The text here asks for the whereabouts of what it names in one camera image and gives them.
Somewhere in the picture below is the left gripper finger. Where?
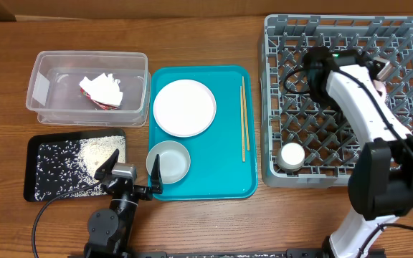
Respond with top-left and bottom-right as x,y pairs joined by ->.
94,149 -> 120,181
151,154 -> 163,194

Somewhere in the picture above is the grey bowl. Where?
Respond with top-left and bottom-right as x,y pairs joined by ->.
146,140 -> 191,184

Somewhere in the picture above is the white rice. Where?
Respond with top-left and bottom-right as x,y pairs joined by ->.
34,135 -> 125,201

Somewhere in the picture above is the red snack wrapper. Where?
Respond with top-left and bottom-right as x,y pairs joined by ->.
80,90 -> 118,110

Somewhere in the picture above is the white round plate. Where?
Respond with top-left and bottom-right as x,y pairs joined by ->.
153,80 -> 217,138

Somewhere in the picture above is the white napkin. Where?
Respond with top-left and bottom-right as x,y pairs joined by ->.
79,73 -> 123,108

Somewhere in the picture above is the wooden chopstick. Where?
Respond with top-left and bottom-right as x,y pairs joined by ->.
242,76 -> 250,151
239,86 -> 246,163

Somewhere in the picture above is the white paper cup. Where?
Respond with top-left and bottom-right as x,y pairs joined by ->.
276,143 -> 305,172

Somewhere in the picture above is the white pink bowl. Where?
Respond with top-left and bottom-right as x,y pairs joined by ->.
373,80 -> 386,95

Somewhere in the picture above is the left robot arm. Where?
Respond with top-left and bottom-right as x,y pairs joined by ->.
84,150 -> 163,257

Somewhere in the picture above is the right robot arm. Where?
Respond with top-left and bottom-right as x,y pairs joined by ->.
303,47 -> 413,257

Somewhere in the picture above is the black tray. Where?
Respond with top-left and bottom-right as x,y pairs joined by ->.
24,129 -> 126,202

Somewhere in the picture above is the teal plastic tray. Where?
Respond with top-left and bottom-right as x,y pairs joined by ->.
148,65 -> 258,201

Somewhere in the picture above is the clear plastic bin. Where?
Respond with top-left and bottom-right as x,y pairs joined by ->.
26,51 -> 151,127

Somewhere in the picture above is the grey dish rack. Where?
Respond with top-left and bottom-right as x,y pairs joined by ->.
259,14 -> 413,188

